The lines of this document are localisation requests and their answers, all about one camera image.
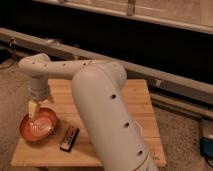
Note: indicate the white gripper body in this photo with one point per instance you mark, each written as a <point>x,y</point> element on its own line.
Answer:
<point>39,89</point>

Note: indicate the pale yellow sponge block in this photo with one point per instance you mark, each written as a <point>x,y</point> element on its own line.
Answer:
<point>33,108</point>

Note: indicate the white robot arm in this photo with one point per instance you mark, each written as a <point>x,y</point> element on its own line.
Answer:
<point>96,90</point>

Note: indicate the orange ceramic bowl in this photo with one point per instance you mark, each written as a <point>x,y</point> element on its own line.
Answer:
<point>40,127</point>

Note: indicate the black remote control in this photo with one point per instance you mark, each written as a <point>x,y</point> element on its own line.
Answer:
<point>69,139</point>

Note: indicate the wooden table board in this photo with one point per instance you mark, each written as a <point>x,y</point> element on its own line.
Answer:
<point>47,153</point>

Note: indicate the blue object at right edge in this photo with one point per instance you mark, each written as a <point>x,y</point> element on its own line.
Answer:
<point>206,147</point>

